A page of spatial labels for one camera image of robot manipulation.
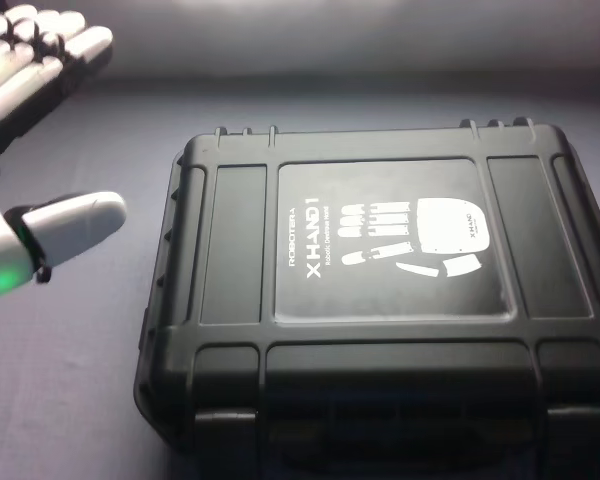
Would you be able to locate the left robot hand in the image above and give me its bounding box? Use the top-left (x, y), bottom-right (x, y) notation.
top-left (0, 0), bottom-right (129, 305)

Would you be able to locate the black hard plastic case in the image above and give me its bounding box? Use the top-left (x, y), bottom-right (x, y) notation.
top-left (132, 116), bottom-right (600, 480)

